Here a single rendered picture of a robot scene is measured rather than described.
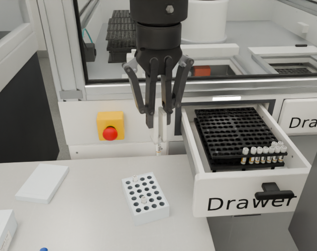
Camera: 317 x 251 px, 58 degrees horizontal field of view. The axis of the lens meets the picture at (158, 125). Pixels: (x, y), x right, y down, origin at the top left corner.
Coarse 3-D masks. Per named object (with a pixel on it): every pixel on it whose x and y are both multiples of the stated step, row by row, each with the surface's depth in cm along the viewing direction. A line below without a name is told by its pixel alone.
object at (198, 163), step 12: (192, 108) 87; (204, 108) 87; (216, 108) 88; (264, 108) 85; (192, 120) 89; (264, 120) 84; (192, 132) 85; (276, 132) 77; (192, 144) 70; (288, 144) 71; (192, 156) 69; (204, 156) 75; (288, 156) 71; (300, 156) 66; (192, 168) 68; (204, 168) 71; (252, 168) 71; (264, 168) 71; (276, 168) 71; (288, 168) 71
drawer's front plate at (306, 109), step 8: (288, 104) 82; (296, 104) 82; (304, 104) 82; (312, 104) 82; (288, 112) 83; (296, 112) 84; (304, 112) 84; (312, 112) 84; (280, 120) 86; (288, 120) 85; (296, 120) 85; (288, 128) 87; (296, 128) 87; (304, 128) 87; (312, 128) 87
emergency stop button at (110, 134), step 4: (108, 128) 76; (112, 128) 76; (104, 132) 76; (108, 132) 76; (112, 132) 76; (116, 132) 77; (104, 136) 77; (108, 136) 76; (112, 136) 77; (116, 136) 77; (108, 140) 78
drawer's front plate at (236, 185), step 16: (208, 176) 55; (224, 176) 55; (240, 176) 55; (256, 176) 56; (272, 176) 56; (288, 176) 56; (304, 176) 57; (208, 192) 57; (224, 192) 57; (240, 192) 58; (192, 208) 61; (224, 208) 60; (256, 208) 61; (272, 208) 61; (288, 208) 61
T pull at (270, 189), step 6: (264, 186) 56; (270, 186) 56; (276, 186) 56; (258, 192) 54; (264, 192) 54; (270, 192) 54; (276, 192) 54; (282, 192) 54; (288, 192) 54; (258, 198) 54; (264, 198) 54; (270, 198) 54; (276, 198) 54; (282, 198) 54; (288, 198) 54
